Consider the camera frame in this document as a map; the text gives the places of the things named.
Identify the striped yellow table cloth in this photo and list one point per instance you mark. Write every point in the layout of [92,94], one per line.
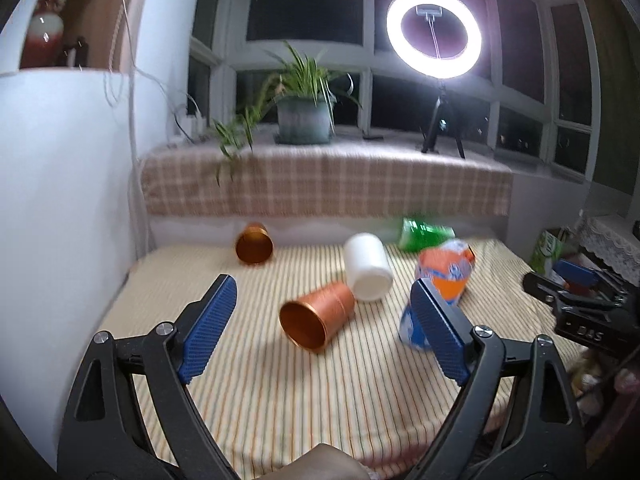
[267,401]

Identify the large copper cup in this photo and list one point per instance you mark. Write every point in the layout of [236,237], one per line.
[311,321]

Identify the person's hand at bottom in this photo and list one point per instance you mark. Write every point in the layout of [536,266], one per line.
[323,462]

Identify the pink fuzzy sleeve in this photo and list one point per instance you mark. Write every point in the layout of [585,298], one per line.
[627,381]

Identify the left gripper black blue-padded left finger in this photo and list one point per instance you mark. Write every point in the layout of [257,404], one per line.
[104,435]

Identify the small copper cup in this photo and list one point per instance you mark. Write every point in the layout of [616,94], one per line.
[254,245]

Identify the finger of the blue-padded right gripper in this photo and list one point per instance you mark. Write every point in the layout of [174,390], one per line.
[575,274]

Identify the potted spider plant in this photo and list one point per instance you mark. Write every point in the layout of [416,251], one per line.
[302,91]

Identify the red white vase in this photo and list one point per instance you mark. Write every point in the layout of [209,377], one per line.
[44,34]

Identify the green white carton box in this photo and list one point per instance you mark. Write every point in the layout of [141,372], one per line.
[551,245]

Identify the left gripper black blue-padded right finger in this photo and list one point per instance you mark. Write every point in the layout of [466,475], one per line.
[515,415]

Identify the white plastic cup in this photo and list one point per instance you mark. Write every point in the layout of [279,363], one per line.
[367,270]

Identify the ring light on tripod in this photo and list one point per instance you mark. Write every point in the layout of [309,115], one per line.
[436,66]

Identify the blue orange drink cup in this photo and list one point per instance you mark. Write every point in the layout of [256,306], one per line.
[448,266]

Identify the white lace cloth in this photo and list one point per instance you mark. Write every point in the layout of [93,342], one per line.
[610,239]

